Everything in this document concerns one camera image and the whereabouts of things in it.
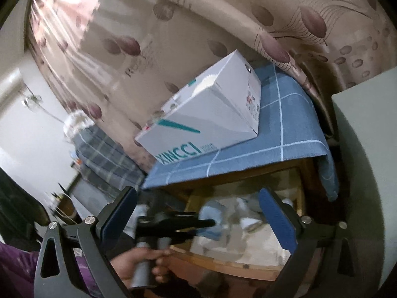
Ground wooden drawer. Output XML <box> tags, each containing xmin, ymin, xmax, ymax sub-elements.
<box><xmin>172</xmin><ymin>168</ymin><xmax>305</xmax><ymax>281</ymax></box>

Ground white grey socks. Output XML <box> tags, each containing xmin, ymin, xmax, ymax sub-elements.
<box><xmin>197</xmin><ymin>197</ymin><xmax>264</xmax><ymax>241</ymax></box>

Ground person left hand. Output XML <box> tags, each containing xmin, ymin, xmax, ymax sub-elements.
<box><xmin>110</xmin><ymin>248</ymin><xmax>172</xmax><ymax>289</ymax></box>

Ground grey plaid folded fabric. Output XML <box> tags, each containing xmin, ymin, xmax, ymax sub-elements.
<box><xmin>72</xmin><ymin>125</ymin><xmax>146</xmax><ymax>199</ymax></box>

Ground blue checked table cloth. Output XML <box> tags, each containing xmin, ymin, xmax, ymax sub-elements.
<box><xmin>143</xmin><ymin>65</ymin><xmax>339</xmax><ymax>200</ymax></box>

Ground white plastic bag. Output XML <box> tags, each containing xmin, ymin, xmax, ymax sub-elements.
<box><xmin>63</xmin><ymin>110</ymin><xmax>95</xmax><ymax>143</ymax></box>

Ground white XINCCI shoe box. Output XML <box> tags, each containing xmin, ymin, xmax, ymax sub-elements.
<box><xmin>135</xmin><ymin>50</ymin><xmax>261</xmax><ymax>165</ymax></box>

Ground grey cushioned stool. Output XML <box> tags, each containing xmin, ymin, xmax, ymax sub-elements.
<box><xmin>332</xmin><ymin>69</ymin><xmax>396</xmax><ymax>289</ymax></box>

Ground beige leaf print curtain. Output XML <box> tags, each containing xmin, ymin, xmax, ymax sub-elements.
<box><xmin>28</xmin><ymin>0</ymin><xmax>396</xmax><ymax>171</ymax></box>

